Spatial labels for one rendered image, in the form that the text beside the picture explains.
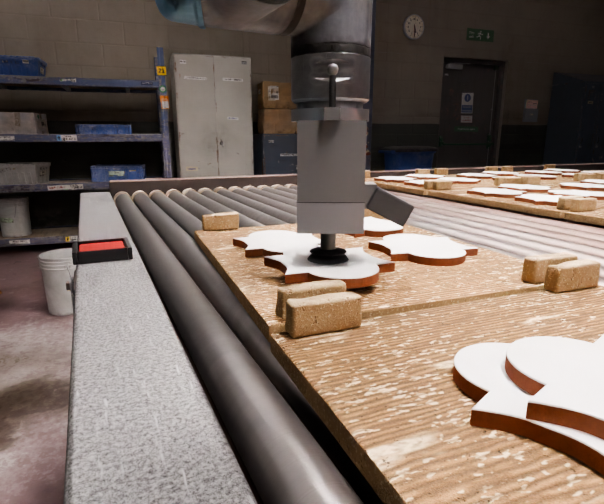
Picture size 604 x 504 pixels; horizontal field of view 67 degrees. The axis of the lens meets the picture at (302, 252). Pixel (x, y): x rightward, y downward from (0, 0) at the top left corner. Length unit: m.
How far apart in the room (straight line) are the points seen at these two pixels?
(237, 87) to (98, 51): 1.50
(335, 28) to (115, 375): 0.33
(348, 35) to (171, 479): 0.36
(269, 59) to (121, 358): 5.60
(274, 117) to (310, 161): 5.02
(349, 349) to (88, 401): 0.18
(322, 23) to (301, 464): 0.34
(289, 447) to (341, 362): 0.07
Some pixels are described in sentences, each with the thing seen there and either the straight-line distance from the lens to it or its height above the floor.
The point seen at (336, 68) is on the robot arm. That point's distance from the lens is 0.43.
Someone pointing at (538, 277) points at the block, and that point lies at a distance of 0.52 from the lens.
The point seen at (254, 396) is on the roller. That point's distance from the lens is 0.31.
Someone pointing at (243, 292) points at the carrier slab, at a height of 0.94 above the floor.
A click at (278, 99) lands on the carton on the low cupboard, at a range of 5.43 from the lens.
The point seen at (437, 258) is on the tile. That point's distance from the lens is 0.55.
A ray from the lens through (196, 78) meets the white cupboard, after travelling 5.13.
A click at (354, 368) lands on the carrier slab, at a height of 0.94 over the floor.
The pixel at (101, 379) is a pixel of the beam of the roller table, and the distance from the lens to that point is 0.37.
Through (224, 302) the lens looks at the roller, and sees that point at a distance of 0.50.
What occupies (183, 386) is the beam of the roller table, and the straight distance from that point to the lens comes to 0.34.
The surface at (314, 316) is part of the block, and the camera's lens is 0.35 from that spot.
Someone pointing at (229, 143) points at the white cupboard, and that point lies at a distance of 5.15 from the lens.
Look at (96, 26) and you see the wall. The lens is 5.72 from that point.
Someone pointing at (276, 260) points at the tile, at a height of 0.96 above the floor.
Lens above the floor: 1.08
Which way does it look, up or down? 14 degrees down
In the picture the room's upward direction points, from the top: straight up
